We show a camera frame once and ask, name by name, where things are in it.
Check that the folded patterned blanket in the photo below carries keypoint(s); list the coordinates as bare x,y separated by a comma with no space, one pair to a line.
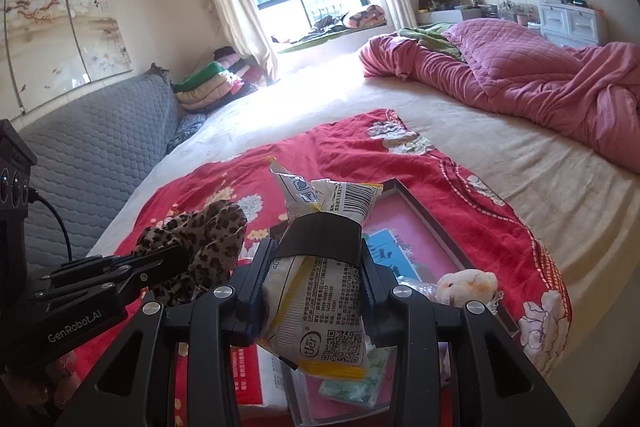
367,17

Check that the grey quilted headboard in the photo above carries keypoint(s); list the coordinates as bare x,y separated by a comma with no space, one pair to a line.
100,147

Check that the pink quilt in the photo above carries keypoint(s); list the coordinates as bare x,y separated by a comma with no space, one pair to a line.
525,72

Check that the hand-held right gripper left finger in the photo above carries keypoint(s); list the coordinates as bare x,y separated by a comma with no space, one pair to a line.
255,302

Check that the red floral blanket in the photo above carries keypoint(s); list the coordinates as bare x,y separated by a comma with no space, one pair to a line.
350,147

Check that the white green printed packet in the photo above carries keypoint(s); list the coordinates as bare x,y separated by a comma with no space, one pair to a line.
350,387

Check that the dark patterned pillow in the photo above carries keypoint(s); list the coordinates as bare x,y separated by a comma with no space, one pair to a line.
187,129

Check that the white drawer cabinet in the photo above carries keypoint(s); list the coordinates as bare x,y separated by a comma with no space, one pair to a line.
572,22

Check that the stack of folded clothes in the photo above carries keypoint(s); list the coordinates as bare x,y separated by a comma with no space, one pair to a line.
215,79

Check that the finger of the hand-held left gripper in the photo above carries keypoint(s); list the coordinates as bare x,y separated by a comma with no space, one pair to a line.
160,269
95,268

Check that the bed with cream sheet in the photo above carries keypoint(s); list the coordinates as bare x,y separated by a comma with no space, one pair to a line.
325,92

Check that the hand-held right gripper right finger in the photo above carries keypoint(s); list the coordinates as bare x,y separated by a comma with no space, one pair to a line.
375,307

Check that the yellow white packet black band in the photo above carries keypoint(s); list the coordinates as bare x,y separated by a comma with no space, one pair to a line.
310,307

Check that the dressing table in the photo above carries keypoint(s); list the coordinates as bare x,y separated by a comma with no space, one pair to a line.
475,12

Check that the cream teddy bear pink bow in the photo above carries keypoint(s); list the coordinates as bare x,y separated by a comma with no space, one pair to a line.
465,284

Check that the green cloth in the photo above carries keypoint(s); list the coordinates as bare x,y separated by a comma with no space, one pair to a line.
430,37

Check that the dark box lid pink inside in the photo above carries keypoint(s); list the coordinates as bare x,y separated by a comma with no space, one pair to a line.
420,227

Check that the leopard print scrunchie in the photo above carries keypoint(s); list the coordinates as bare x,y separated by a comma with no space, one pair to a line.
215,232

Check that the floral wall painting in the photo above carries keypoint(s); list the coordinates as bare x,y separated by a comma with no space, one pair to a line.
65,37

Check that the red tissue pack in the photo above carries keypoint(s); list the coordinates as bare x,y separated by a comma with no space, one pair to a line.
250,377

